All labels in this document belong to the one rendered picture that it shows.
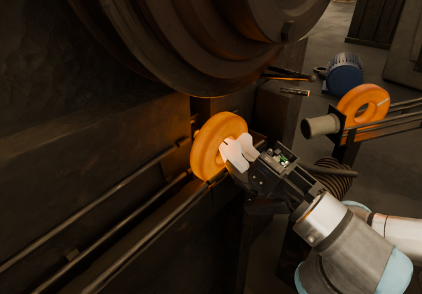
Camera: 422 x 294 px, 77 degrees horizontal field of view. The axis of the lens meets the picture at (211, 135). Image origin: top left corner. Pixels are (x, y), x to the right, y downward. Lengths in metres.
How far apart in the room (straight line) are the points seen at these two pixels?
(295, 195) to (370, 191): 1.27
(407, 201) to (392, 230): 1.14
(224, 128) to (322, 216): 0.23
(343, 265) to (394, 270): 0.07
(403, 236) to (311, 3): 0.45
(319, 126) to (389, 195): 1.03
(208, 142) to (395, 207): 1.34
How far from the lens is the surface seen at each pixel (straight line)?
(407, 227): 0.64
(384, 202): 1.71
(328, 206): 0.48
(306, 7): 0.41
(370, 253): 0.49
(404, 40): 3.19
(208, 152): 0.50
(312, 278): 0.58
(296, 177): 0.48
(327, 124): 0.80
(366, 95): 0.84
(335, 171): 0.84
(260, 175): 0.48
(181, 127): 0.53
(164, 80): 0.34
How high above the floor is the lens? 1.07
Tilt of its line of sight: 34 degrees down
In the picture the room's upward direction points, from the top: straight up
